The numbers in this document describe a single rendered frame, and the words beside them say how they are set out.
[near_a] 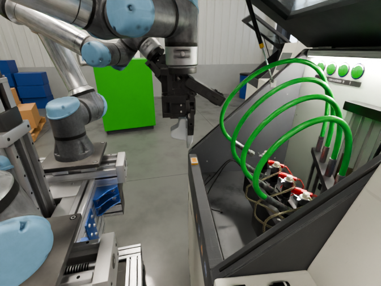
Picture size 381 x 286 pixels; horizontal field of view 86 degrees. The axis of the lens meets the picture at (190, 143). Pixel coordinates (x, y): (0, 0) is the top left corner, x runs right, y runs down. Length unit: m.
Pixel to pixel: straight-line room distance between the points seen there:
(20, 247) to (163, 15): 0.41
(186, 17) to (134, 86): 3.46
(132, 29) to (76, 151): 0.63
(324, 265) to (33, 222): 0.54
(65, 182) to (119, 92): 3.02
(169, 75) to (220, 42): 7.09
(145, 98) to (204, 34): 4.05
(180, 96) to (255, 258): 0.40
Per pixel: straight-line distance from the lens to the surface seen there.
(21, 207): 0.37
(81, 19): 0.50
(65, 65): 1.03
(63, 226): 0.64
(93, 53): 0.74
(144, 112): 4.01
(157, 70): 0.80
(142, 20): 0.41
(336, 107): 0.64
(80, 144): 0.94
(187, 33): 0.48
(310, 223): 0.51
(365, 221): 0.51
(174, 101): 0.49
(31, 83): 6.82
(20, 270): 0.39
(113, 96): 3.90
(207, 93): 0.51
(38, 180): 0.85
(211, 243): 0.64
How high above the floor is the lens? 1.44
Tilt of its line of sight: 24 degrees down
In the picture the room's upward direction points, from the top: straight up
